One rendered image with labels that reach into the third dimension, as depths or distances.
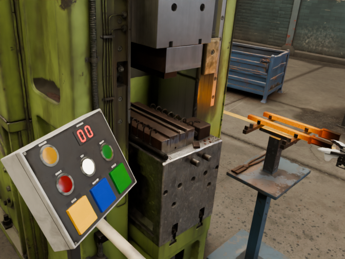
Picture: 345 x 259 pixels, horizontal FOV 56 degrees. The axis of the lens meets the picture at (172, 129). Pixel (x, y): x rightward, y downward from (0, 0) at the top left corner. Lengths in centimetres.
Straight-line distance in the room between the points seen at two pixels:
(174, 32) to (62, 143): 59
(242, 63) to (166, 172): 402
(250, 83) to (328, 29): 418
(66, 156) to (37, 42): 72
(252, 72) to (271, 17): 455
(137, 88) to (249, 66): 354
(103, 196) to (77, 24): 57
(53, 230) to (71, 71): 55
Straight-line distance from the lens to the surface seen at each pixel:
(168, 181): 140
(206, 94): 170
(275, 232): 256
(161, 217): 149
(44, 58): 153
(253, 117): 183
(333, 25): 902
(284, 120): 188
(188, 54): 132
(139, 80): 182
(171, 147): 141
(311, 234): 266
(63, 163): 92
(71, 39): 117
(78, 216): 91
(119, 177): 105
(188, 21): 129
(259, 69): 515
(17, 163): 87
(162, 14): 120
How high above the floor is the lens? 158
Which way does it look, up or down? 24 degrees down
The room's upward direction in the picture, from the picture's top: 4 degrees clockwise
